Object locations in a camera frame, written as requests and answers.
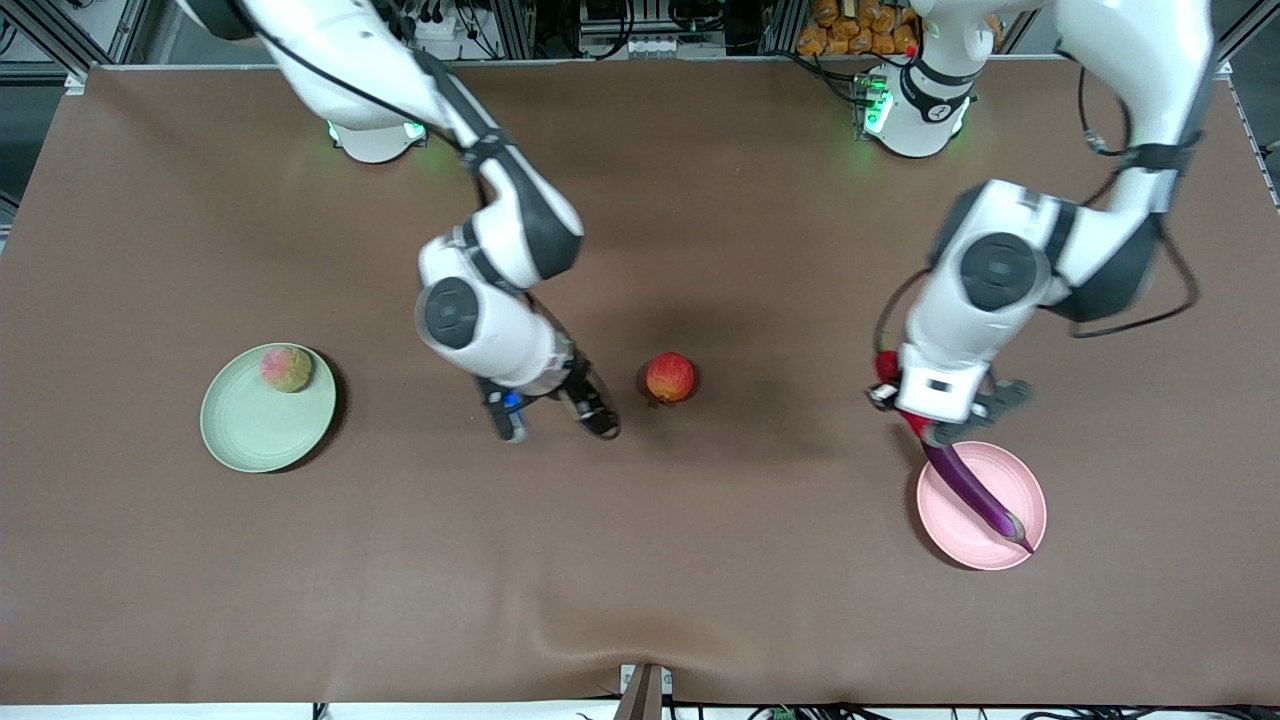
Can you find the pink plate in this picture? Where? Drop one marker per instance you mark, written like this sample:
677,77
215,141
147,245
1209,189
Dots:
1005,470

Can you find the white terminal block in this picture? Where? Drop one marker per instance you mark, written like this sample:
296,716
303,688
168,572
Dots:
652,46

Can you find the metal table edge bracket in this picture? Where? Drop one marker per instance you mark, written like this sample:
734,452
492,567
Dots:
643,690

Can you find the light green plate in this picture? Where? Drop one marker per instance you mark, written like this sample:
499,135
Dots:
255,430

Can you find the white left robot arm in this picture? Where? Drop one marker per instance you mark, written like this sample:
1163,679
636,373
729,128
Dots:
960,330

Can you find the purple eggplant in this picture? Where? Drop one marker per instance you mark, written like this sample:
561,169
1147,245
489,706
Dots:
975,495

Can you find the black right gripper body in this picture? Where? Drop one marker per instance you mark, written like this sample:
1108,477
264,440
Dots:
581,384

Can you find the brown table cloth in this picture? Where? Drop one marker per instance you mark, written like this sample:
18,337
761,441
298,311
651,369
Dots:
640,560

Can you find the bag of orange produce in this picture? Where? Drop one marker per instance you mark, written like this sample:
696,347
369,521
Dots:
850,30

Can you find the red pomegranate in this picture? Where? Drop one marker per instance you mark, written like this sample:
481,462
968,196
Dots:
670,377

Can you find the aluminium frame profile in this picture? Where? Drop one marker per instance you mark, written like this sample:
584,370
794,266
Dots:
785,25
1245,40
45,35
512,28

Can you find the green pink peach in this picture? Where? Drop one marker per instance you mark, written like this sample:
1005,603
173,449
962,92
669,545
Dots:
285,368

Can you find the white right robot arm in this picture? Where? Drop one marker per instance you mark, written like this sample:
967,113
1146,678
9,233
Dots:
490,330

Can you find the red chili pepper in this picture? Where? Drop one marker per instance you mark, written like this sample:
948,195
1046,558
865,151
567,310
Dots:
886,365

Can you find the white power strip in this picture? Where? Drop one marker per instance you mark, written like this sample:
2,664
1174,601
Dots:
450,25

